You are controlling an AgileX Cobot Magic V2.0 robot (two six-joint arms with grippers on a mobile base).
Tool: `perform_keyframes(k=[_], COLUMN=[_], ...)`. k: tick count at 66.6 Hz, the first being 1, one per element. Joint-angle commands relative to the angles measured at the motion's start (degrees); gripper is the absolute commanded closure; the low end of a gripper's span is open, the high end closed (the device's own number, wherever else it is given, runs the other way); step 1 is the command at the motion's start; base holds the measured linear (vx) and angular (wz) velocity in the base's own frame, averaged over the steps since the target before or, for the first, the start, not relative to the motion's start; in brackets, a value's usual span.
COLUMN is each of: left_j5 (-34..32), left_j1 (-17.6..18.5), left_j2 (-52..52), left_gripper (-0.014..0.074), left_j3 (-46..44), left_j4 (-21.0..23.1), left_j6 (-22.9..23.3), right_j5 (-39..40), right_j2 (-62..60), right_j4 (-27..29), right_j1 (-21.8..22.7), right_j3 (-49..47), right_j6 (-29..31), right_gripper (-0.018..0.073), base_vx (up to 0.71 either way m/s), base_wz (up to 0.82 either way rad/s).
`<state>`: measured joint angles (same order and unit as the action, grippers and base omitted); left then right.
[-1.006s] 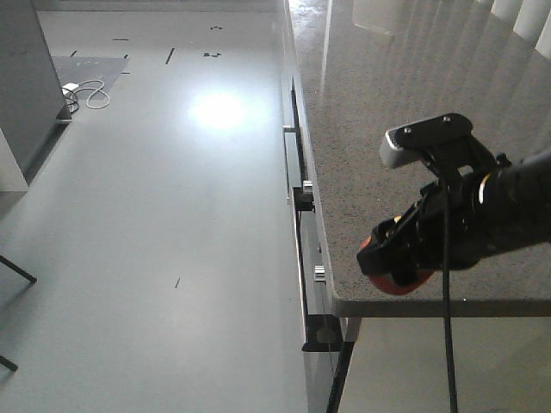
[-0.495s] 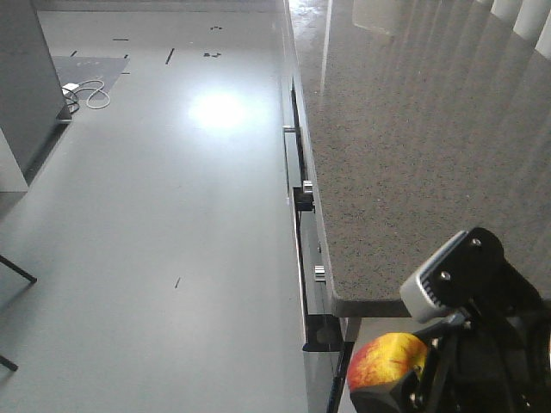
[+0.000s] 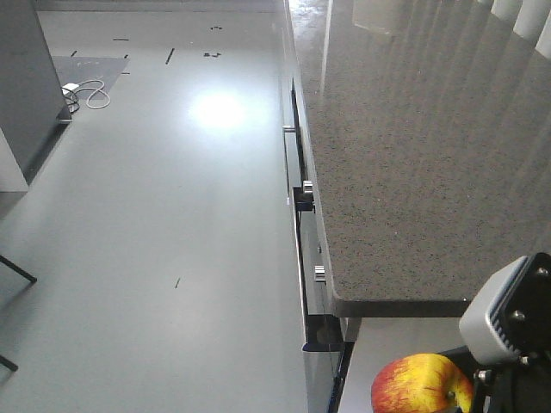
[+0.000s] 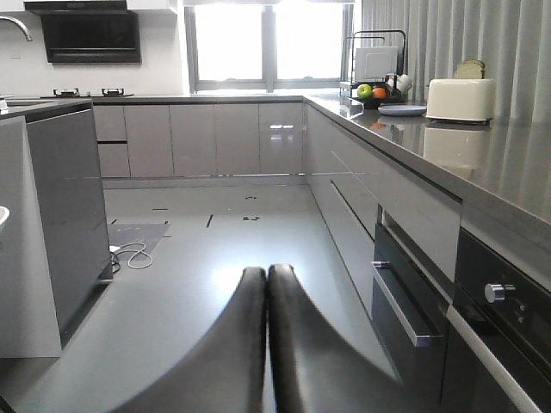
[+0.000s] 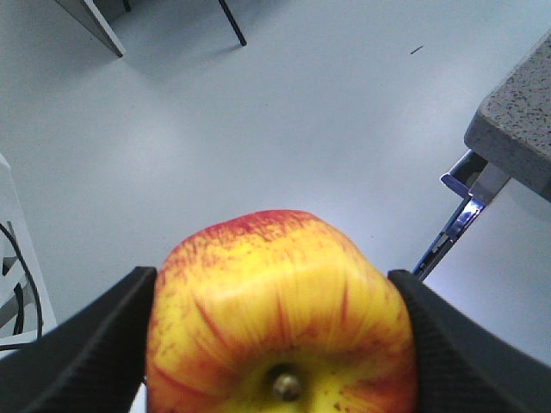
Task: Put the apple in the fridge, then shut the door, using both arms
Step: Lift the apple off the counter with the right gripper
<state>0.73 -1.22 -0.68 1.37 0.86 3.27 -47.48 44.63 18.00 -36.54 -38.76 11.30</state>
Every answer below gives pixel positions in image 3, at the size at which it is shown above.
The black metal stand leg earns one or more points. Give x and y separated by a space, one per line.
26 275

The grey speckled kitchen counter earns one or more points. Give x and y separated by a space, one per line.
427 137

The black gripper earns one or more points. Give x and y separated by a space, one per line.
519 386

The silver oven knob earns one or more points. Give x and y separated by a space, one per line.
319 274
307 187

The silver oven knob upper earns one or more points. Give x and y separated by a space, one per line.
307 187

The red yellow apple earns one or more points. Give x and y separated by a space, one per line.
424 382

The glossy black oven front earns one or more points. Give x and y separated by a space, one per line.
326 353

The silver oven knob lower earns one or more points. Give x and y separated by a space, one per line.
319 274

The white power adapter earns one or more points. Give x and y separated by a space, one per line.
69 88

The grey cabinet at left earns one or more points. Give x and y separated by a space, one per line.
33 109

